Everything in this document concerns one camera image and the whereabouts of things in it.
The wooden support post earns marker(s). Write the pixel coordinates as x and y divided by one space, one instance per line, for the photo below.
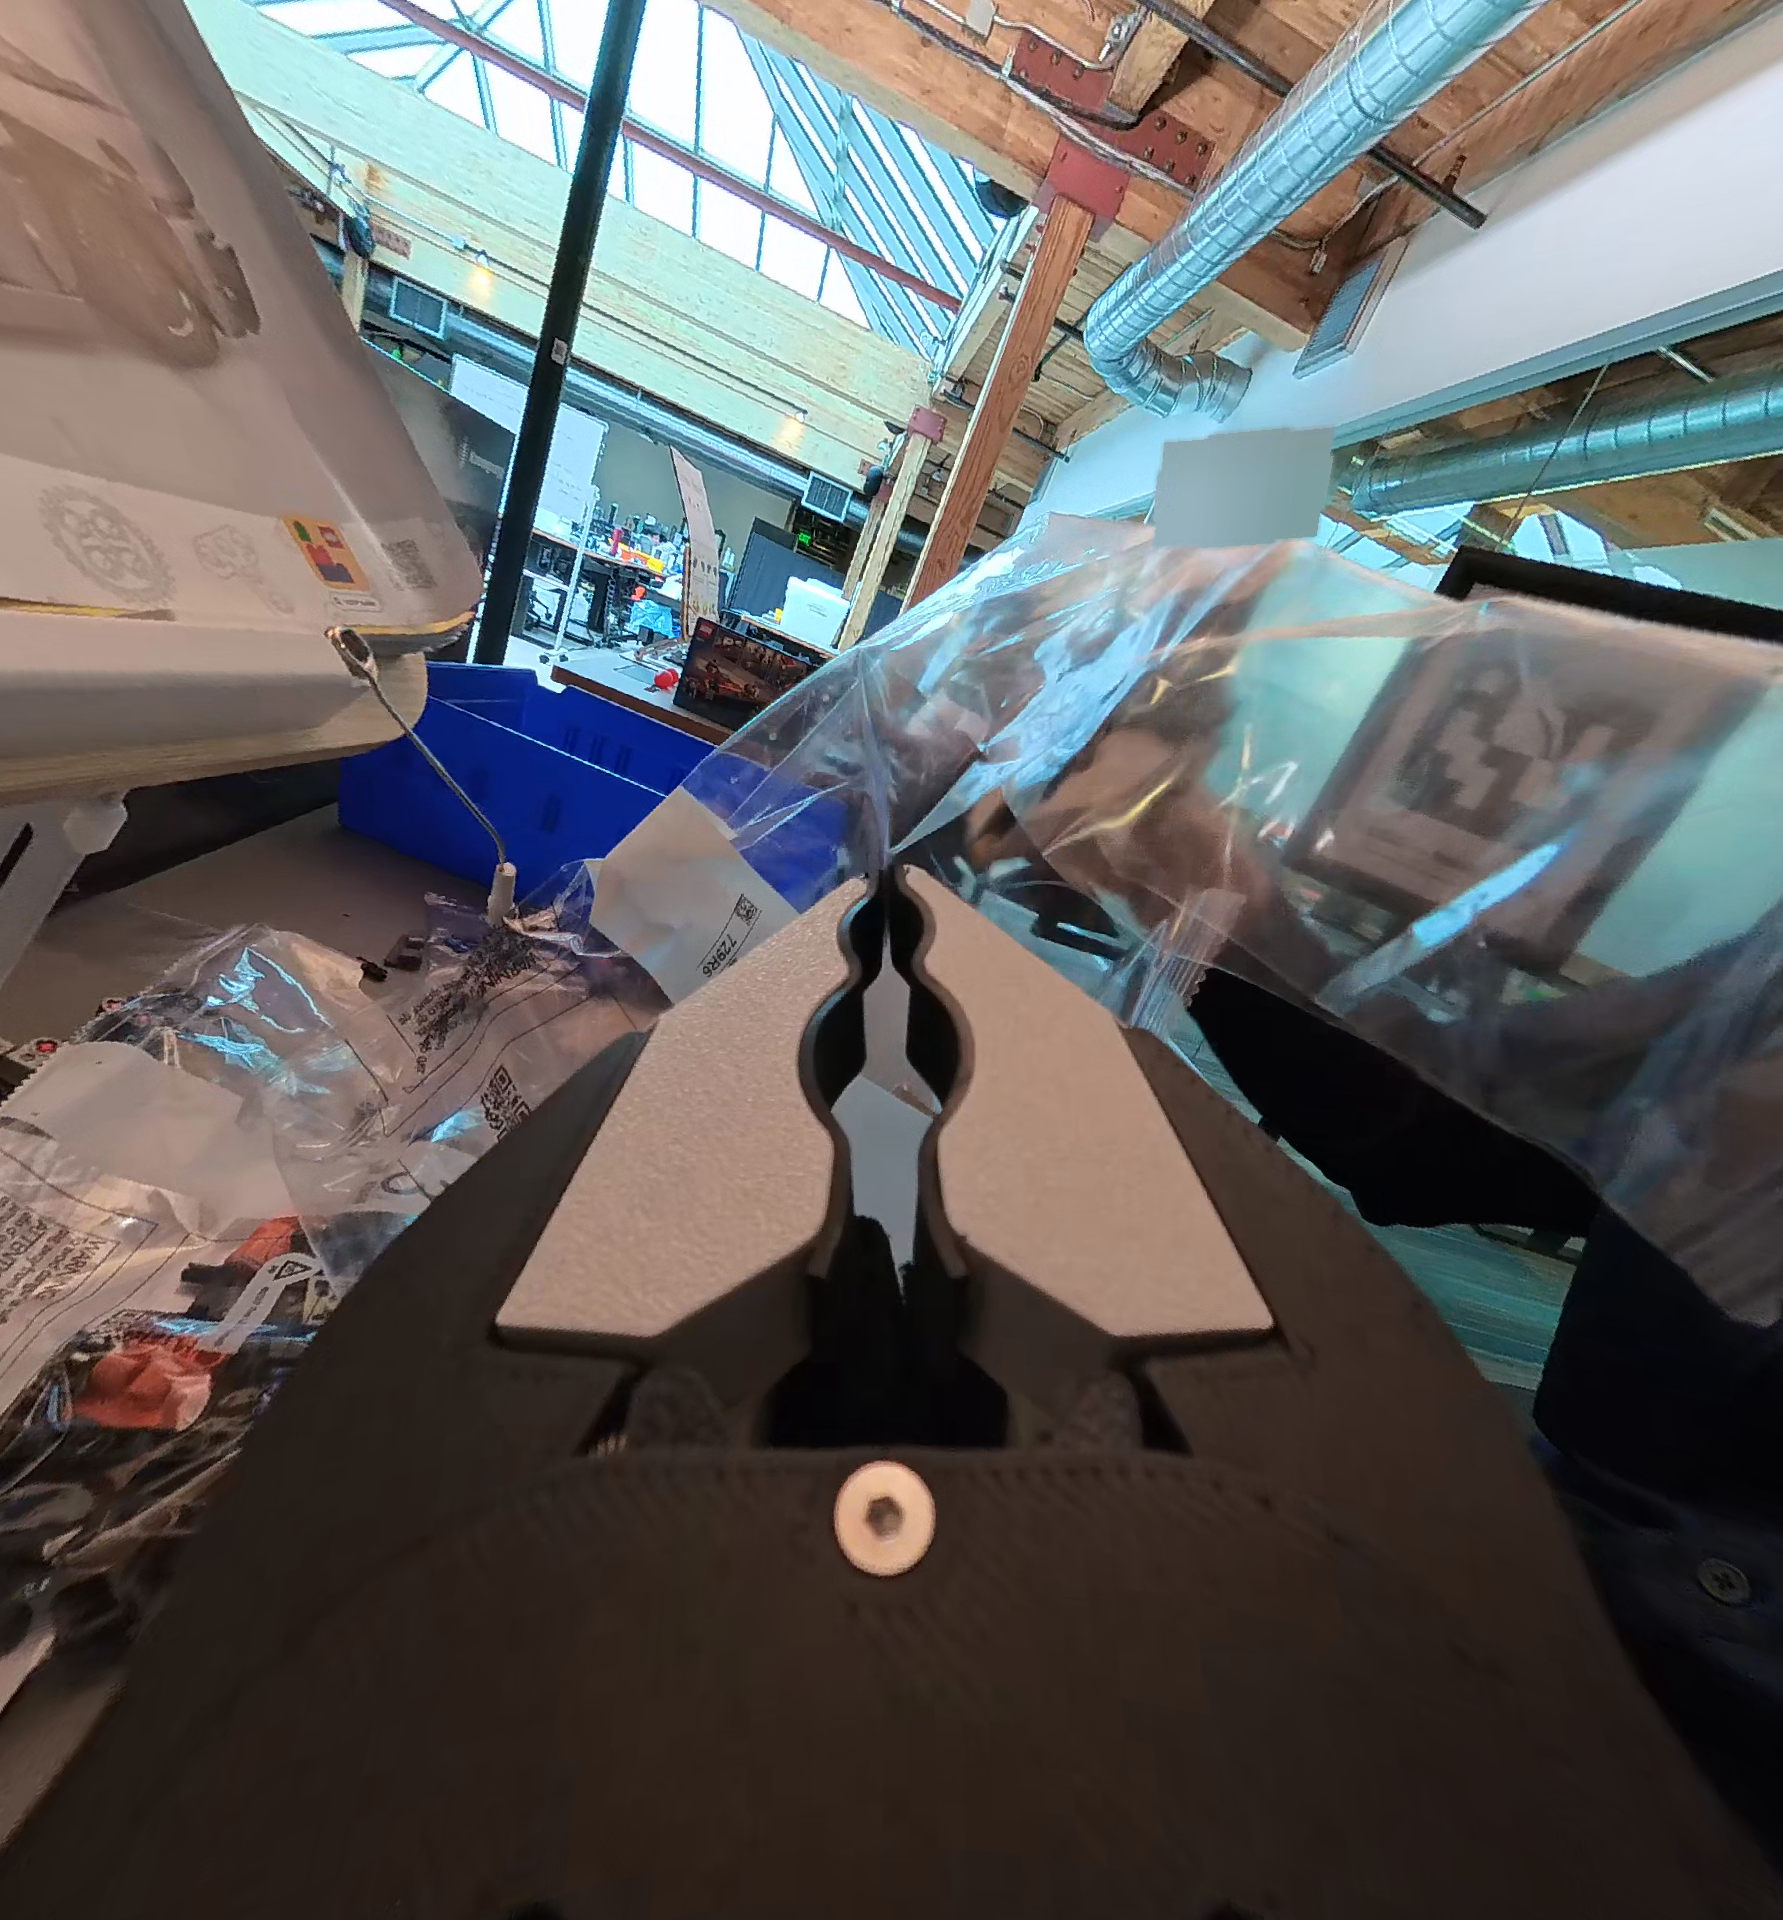
1002 390

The silver ventilation duct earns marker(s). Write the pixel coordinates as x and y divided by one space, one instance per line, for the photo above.
1627 427
1251 165

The large clear lego parts bag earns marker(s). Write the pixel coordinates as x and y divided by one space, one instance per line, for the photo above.
427 1036

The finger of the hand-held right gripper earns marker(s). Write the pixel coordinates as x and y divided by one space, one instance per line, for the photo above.
960 829

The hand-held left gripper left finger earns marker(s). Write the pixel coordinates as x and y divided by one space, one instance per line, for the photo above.
667 1201

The blue plastic bin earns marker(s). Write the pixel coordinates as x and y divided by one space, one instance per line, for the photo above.
530 781

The clear bag white strip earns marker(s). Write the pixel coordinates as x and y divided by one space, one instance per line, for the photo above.
1279 676

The clear bag black orange parts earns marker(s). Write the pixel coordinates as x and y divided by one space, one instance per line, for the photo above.
83 1441

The person's right forearm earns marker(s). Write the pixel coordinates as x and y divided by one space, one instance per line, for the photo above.
1369 1109

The instruction booklet stack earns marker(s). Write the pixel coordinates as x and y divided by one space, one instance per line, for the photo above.
126 299

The person's torso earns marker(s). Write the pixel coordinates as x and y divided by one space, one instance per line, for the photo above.
1699 1500

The clear bag over white base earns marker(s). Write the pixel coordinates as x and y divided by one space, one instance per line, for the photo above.
83 1201

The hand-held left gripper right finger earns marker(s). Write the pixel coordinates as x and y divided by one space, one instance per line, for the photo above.
1101 1201

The black vertical pole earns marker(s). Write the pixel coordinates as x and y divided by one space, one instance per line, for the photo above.
563 332

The red lego set box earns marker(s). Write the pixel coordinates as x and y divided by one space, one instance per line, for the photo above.
741 671

